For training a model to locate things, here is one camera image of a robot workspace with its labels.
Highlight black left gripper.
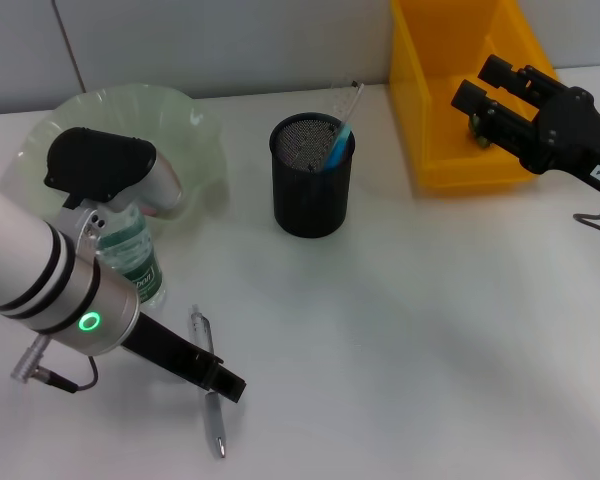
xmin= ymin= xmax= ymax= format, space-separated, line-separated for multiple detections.
xmin=121 ymin=316 xmax=248 ymax=404

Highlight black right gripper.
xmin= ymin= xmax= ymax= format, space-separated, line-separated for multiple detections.
xmin=450 ymin=53 xmax=600 ymax=190

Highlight silver ballpoint pen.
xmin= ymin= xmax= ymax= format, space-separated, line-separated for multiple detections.
xmin=188 ymin=303 xmax=228 ymax=461

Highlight dark green plastic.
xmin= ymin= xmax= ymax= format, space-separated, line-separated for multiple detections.
xmin=468 ymin=112 xmax=492 ymax=150

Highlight clear green-label water bottle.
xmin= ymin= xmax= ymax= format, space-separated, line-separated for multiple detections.
xmin=95 ymin=204 xmax=167 ymax=309

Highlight transparent plastic ruler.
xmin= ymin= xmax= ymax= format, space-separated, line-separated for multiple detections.
xmin=329 ymin=79 xmax=366 ymax=132

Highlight blue scissors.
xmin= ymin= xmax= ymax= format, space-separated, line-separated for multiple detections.
xmin=321 ymin=122 xmax=355 ymax=175

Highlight black mesh pen holder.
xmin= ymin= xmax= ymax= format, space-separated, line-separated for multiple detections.
xmin=268 ymin=112 xmax=357 ymax=239

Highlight pale green glass fruit plate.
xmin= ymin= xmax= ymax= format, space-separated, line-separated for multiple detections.
xmin=17 ymin=83 xmax=231 ymax=234

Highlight yellow plastic bin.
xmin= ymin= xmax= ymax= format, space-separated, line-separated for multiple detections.
xmin=389 ymin=0 xmax=566 ymax=190

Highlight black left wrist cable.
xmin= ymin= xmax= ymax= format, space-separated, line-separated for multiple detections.
xmin=9 ymin=333 xmax=100 ymax=394

